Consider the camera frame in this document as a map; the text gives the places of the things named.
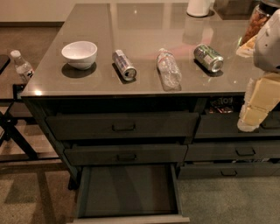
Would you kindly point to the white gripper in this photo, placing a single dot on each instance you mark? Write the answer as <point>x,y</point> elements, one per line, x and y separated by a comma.
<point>268,48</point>

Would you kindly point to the clear plastic water bottle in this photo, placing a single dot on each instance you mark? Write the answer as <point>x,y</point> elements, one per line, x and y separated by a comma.
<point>168,69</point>

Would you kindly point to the snack packets in drawer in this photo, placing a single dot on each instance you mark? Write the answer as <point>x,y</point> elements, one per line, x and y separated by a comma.
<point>223,105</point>

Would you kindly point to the top right drawer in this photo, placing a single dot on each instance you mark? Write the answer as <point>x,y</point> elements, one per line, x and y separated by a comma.
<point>218,125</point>

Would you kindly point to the middle right drawer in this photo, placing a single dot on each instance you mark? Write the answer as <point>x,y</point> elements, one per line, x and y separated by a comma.
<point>233,150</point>

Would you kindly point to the top left drawer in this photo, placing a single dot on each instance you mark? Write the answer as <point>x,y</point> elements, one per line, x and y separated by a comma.
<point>122,125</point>

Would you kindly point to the bottom right drawer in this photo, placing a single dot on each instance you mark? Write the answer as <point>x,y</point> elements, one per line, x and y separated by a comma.
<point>239,170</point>

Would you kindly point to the middle left drawer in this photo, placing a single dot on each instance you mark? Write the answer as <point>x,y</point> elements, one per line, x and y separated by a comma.
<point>126,154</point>

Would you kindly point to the open bottom left drawer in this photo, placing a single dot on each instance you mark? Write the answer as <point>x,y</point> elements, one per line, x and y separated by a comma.
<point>129,194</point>

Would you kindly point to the small bottle white cap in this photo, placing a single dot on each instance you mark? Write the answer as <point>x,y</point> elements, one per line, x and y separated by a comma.
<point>23,67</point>

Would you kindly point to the green silver soda can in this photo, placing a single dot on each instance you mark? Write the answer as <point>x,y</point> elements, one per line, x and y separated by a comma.
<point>208,58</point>

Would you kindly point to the clear jar of nuts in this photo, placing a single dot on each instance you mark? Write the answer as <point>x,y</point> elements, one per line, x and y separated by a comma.
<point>260,15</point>

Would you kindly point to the white cylindrical container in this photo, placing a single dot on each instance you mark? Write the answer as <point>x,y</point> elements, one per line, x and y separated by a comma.
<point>198,8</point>

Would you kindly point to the slim silver blue can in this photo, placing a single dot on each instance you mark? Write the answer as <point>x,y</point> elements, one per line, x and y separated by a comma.
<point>125,67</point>

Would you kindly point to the dark grey cabinet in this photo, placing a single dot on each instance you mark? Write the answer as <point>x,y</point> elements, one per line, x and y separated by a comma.
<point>140,30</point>

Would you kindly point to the white ceramic bowl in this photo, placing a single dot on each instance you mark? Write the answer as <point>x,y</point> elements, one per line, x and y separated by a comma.
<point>80,54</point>

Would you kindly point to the smartphone on side table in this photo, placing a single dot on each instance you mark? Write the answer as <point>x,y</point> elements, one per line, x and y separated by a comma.
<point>17,91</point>

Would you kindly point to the black side table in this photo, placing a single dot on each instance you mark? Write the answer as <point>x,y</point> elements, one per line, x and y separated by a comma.
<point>8,120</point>

